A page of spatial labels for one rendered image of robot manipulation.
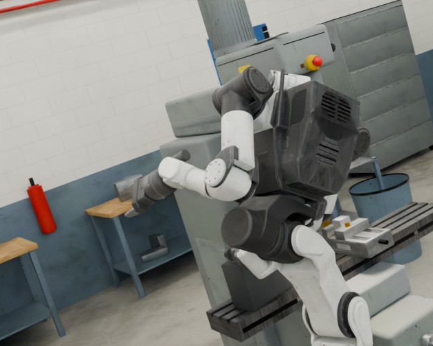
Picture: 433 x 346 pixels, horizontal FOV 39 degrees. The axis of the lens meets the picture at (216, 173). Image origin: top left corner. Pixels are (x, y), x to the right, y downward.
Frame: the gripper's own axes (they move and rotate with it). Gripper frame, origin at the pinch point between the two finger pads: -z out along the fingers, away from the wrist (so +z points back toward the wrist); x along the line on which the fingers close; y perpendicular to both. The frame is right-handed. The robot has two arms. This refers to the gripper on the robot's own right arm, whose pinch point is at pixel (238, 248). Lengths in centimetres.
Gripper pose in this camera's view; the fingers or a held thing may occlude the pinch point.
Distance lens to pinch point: 238.0
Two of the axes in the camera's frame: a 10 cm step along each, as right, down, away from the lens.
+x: 9.3, -3.2, 1.9
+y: -3.0, -9.4, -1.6
